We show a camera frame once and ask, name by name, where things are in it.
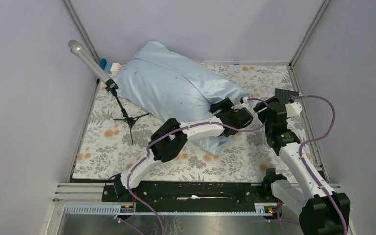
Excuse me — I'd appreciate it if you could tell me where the light blue pillowcase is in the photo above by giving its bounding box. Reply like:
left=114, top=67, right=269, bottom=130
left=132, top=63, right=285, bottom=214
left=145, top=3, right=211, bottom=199
left=113, top=40, right=250, bottom=156

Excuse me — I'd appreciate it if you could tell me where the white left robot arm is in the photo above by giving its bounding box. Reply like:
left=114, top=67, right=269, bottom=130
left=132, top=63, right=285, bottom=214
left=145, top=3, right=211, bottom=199
left=112, top=97, right=253, bottom=201

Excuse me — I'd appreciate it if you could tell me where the dark grey studded baseplate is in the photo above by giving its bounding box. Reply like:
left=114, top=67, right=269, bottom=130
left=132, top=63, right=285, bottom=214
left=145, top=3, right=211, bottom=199
left=275, top=88, right=300, bottom=104

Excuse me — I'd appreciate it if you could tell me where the floral patterned table mat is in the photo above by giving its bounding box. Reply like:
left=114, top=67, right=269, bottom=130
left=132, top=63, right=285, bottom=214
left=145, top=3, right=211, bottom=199
left=72, top=63, right=318, bottom=183

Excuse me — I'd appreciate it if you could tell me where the blue and white block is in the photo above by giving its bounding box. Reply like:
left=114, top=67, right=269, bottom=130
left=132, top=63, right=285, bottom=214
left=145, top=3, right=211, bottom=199
left=99, top=58, right=123, bottom=76

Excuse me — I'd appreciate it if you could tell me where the silver microphone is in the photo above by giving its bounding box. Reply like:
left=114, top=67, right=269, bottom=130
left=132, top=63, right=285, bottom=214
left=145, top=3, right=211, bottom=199
left=68, top=40, right=111, bottom=83

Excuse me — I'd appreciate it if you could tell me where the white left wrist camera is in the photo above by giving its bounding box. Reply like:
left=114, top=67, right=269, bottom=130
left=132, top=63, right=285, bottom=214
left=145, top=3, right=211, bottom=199
left=231, top=97, right=251, bottom=110

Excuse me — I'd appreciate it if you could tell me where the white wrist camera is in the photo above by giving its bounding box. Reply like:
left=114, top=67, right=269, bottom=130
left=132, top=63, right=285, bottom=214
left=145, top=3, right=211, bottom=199
left=285, top=102, right=303, bottom=118
left=231, top=97, right=251, bottom=110

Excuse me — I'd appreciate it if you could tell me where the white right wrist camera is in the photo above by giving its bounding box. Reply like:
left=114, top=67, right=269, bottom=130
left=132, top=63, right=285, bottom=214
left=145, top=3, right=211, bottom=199
left=285, top=102, right=303, bottom=118

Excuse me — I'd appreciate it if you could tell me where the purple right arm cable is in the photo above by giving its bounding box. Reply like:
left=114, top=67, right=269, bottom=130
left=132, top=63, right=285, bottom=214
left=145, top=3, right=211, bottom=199
left=277, top=94, right=349, bottom=235

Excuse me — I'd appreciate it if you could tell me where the white slotted cable duct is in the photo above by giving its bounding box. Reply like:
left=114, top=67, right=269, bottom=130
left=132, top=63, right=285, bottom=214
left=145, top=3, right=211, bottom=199
left=65, top=202, right=276, bottom=216

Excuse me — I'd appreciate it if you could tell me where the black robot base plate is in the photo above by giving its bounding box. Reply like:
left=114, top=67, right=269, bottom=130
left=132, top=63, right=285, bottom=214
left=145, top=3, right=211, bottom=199
left=101, top=180, right=294, bottom=213

